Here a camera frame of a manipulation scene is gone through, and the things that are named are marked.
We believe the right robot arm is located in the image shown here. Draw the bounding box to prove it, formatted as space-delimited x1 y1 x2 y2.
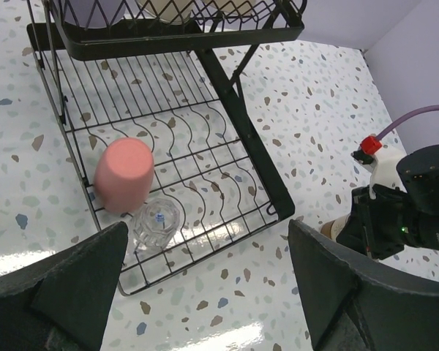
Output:
331 145 439 260

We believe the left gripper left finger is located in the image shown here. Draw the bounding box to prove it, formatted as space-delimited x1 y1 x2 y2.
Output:
0 222 128 350

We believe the coral pink plastic cup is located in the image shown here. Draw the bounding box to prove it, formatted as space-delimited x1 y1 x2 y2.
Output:
94 137 154 214

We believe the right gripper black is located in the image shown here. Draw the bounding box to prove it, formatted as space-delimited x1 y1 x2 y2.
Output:
336 185 422 260

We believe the beige plastic cup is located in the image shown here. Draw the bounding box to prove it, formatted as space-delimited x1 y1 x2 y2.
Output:
202 0 257 16

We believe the lilac plastic cup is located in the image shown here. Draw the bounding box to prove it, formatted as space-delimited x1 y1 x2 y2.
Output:
59 0 126 29

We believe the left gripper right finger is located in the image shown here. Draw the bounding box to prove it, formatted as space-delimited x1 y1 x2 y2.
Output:
288 219 439 350

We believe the black wire dish rack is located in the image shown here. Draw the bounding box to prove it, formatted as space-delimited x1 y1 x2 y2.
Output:
26 1 307 296

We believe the clear plastic cup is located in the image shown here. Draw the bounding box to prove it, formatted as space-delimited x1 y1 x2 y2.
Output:
129 198 180 256

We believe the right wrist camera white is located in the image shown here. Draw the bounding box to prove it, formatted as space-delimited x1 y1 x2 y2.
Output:
352 135 407 200

